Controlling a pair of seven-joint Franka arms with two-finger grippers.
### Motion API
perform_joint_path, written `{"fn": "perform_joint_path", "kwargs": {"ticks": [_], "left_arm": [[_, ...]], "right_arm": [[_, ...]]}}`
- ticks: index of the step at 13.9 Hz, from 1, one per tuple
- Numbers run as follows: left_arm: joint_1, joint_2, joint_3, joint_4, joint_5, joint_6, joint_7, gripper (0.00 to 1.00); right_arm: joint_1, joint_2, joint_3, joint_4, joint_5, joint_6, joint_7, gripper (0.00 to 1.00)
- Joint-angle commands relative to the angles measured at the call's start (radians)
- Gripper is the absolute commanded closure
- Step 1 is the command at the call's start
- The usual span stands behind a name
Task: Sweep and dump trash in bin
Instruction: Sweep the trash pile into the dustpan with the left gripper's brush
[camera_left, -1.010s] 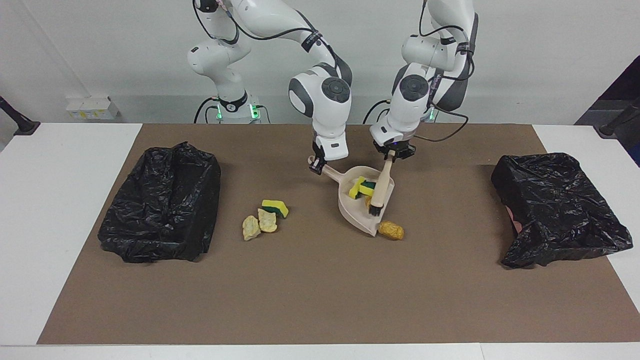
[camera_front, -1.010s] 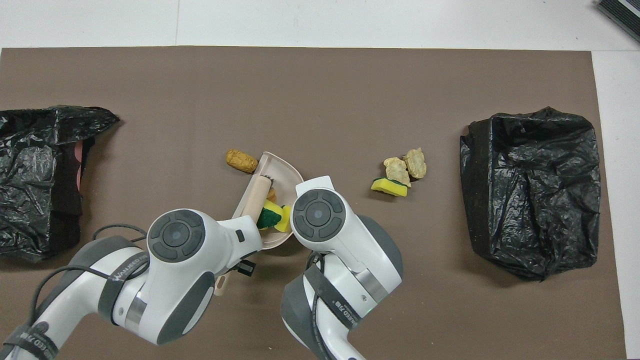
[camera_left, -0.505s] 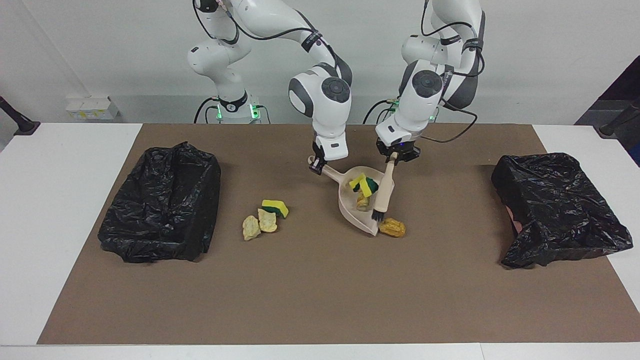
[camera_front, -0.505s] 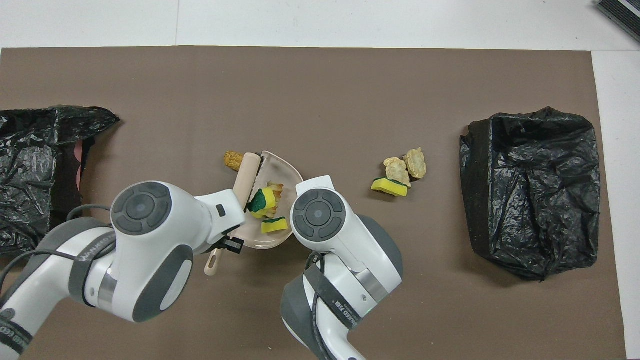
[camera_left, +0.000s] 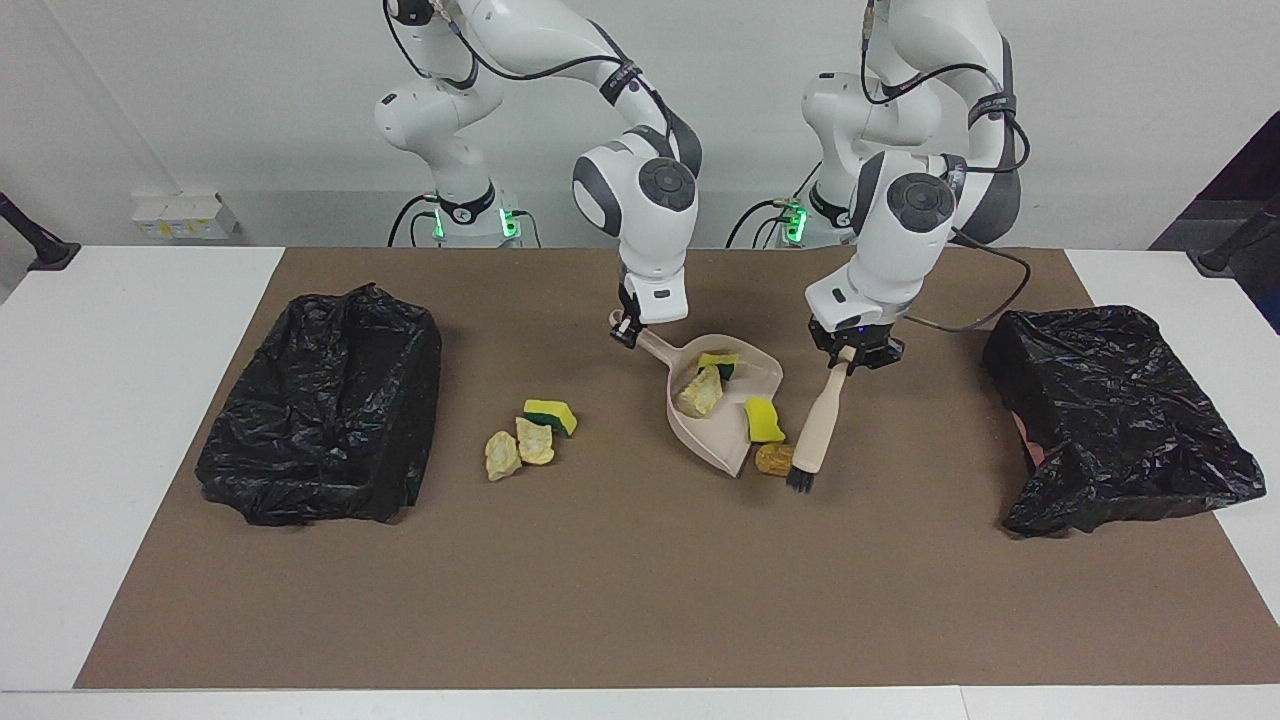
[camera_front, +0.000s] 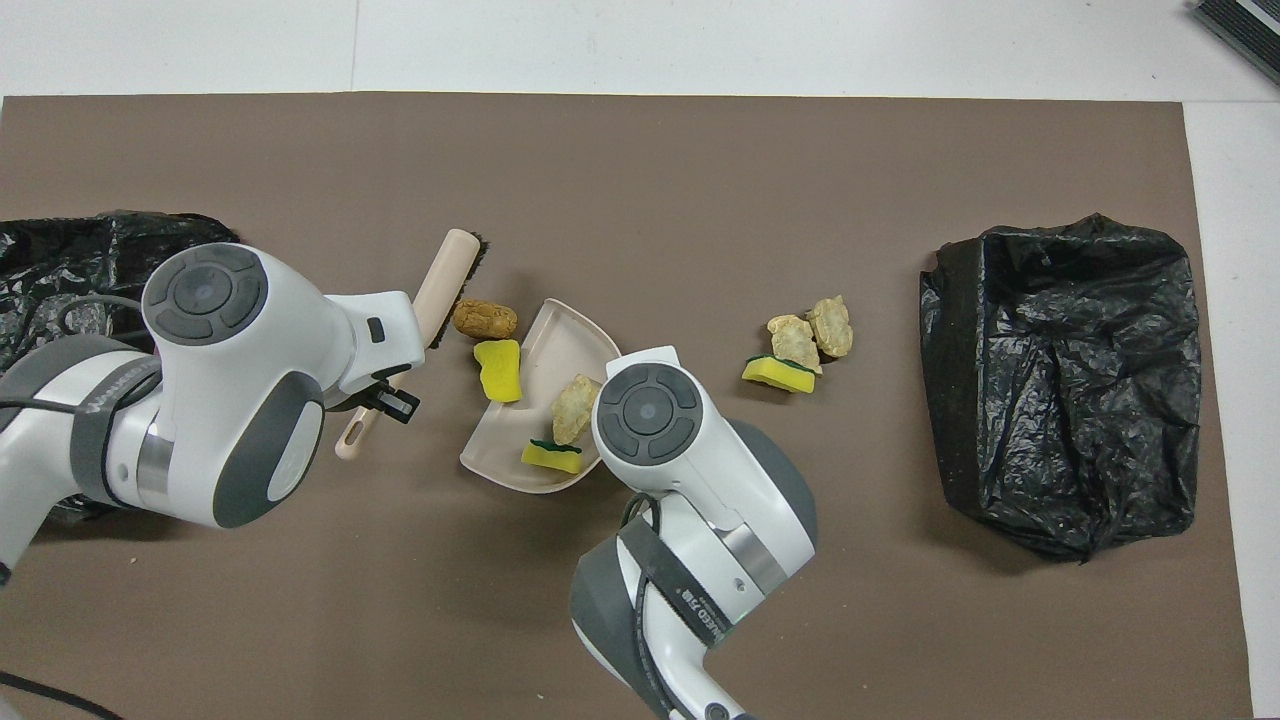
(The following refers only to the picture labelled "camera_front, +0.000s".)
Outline pale bread chunk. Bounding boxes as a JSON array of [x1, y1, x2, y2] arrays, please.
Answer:
[[806, 295, 854, 358], [767, 315, 823, 374]]

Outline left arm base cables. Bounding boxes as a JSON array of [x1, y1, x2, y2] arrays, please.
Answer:
[[0, 668, 123, 720]]

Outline black bag lined bin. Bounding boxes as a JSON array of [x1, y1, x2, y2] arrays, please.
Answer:
[[0, 210, 241, 526], [920, 212, 1201, 564]]

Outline black ribbed object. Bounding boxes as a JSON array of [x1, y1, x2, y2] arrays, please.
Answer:
[[1190, 0, 1280, 86]]

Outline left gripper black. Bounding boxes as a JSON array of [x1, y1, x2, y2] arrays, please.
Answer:
[[355, 378, 422, 426]]

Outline beige plastic dustpan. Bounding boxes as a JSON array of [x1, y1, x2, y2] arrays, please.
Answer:
[[460, 298, 623, 495]]

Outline striped pale bread piece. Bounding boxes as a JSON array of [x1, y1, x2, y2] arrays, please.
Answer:
[[552, 374, 603, 446]]

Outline brown table mat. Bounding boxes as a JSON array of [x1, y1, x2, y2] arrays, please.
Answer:
[[0, 93, 1256, 720]]

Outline large yellow green sponge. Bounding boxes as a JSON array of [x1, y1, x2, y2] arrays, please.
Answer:
[[742, 355, 817, 393]]

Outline brown bread roll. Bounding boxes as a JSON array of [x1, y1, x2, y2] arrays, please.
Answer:
[[452, 299, 519, 341]]

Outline small yellow green sponge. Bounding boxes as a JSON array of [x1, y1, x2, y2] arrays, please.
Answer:
[[521, 438, 585, 475]]

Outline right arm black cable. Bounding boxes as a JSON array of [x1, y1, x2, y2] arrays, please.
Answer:
[[618, 490, 731, 720]]

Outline plain yellow sponge wedge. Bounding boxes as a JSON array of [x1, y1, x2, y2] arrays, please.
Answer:
[[473, 339, 523, 404]]

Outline beige hand brush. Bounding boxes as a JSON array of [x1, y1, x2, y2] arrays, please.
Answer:
[[335, 229, 491, 461]]

